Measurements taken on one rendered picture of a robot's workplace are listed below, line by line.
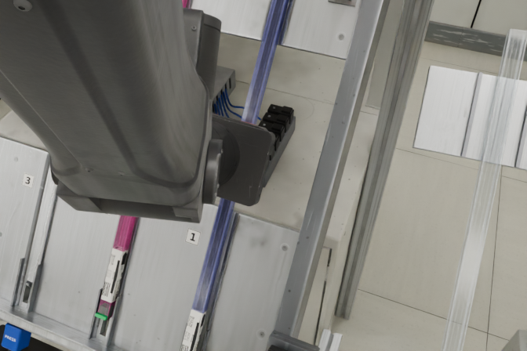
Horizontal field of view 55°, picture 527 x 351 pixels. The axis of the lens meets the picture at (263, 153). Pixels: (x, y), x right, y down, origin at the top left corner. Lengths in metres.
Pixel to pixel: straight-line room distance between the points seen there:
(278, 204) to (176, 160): 0.66
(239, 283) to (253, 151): 0.18
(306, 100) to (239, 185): 0.63
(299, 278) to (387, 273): 1.03
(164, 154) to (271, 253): 0.36
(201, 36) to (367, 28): 0.21
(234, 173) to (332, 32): 0.18
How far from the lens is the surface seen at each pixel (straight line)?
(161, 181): 0.20
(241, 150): 0.42
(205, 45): 0.34
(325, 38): 0.52
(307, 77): 1.10
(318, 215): 0.50
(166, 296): 0.58
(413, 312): 1.49
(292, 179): 0.88
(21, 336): 0.69
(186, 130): 0.20
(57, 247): 0.65
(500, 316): 1.57
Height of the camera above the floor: 1.28
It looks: 46 degrees down
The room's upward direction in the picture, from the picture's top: straight up
